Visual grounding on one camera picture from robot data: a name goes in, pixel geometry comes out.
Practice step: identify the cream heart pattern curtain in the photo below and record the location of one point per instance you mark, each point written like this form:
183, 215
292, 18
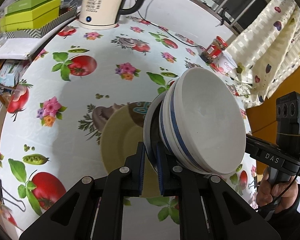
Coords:
266, 52

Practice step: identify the red lid sauce jar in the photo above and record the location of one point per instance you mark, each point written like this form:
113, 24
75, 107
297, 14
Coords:
213, 50

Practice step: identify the green box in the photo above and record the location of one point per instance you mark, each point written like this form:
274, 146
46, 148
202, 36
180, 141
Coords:
29, 14

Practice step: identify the chevron pattern box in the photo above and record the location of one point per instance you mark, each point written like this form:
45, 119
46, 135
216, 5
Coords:
42, 31

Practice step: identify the floral vegetable tablecloth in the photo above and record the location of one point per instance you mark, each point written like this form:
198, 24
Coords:
51, 134

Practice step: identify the cream electric kettle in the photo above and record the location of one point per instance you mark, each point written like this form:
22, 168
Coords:
104, 14

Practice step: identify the black binder clip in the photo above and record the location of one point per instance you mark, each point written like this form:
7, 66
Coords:
6, 197

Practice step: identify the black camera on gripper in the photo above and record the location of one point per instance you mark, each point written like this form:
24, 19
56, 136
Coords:
288, 123

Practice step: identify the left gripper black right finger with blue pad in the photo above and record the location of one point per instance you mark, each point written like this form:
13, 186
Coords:
168, 180

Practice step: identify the person's right hand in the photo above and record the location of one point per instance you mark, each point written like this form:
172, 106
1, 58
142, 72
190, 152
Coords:
267, 193

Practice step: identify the beige plate brown patch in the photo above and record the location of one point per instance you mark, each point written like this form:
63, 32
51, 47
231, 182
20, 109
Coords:
122, 133

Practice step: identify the white yogurt cup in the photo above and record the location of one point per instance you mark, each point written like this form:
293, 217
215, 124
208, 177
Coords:
225, 63

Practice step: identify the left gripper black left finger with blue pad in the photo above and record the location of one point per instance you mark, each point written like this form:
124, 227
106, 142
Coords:
136, 165

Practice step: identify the wooden cabinet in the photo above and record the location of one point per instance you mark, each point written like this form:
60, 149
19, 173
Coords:
262, 118

